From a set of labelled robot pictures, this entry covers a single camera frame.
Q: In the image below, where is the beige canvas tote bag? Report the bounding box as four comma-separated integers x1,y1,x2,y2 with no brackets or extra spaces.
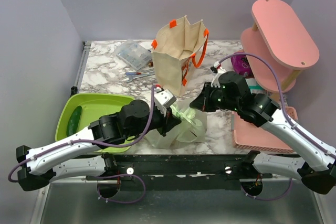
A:
151,16,209,97

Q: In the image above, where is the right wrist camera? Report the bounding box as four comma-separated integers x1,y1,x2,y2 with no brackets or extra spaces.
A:
210,61,227,88

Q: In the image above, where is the black table front rail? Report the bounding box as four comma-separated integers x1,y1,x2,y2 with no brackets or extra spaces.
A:
52,153,263,190

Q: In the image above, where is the lime green plastic tray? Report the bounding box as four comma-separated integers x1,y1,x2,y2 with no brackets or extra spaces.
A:
55,93,134,141

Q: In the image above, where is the blue handled tool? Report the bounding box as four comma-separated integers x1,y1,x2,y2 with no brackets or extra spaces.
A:
125,72,148,76

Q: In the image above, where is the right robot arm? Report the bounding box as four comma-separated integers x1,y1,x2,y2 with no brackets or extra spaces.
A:
190,71,335,195

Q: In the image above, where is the clear plastic organizer box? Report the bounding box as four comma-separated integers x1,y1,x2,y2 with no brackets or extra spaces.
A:
113,39,152,70

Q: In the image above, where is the silver wrench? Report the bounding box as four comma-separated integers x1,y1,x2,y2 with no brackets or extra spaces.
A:
125,74,146,83

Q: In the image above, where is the green avocado print plastic bag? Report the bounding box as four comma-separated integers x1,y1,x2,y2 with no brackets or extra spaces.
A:
145,98,207,149

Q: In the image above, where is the teal snack packet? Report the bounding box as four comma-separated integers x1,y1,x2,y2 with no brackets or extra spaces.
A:
245,78,272,98

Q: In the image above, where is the purple snack packet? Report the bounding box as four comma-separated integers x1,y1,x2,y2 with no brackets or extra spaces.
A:
230,51,254,78

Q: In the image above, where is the pink two-tier shelf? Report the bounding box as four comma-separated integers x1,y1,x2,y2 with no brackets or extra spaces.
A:
240,0,320,101

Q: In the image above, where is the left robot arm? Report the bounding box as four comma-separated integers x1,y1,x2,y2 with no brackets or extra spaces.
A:
16,100,181,191

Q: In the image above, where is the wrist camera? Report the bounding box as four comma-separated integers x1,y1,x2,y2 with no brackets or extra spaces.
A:
154,84,177,116
210,61,227,88

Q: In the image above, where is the green cucumber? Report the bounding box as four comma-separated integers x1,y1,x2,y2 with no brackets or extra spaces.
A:
66,106,82,136

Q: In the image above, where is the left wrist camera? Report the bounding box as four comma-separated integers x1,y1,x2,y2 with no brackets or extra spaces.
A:
154,84,177,116

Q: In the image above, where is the pink plastic basket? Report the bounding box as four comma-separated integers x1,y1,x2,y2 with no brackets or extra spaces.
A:
231,112,294,153

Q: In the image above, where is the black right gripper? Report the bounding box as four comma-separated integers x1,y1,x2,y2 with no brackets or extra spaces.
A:
191,81,239,111

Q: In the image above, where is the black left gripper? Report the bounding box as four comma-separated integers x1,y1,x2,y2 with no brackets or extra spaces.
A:
126,104,182,138

